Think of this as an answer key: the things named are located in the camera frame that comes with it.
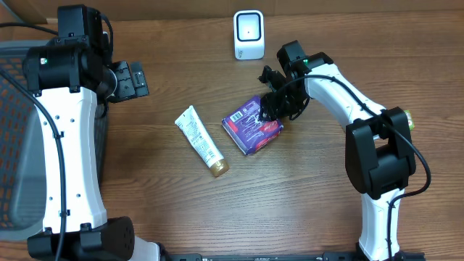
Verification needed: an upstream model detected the white barcode scanner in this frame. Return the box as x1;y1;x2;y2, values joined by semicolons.
233;9;265;60

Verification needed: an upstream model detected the green yellow snack packet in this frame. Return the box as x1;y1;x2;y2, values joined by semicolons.
404;110;415;131

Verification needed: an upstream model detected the grey plastic shopping basket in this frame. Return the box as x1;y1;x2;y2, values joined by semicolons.
1;40;109;241

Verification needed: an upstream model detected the white conditioner tube gold cap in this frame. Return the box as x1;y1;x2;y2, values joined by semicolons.
175;105;229;177

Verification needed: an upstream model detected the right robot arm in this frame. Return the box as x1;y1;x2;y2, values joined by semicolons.
259;41;416;260

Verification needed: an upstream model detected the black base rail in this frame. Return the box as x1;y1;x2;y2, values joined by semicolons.
159;252;427;261

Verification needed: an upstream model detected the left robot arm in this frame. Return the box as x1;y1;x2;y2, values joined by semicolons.
22;4;162;261

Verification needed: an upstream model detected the purple Carefree pad pack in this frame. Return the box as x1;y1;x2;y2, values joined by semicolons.
222;96;283;155

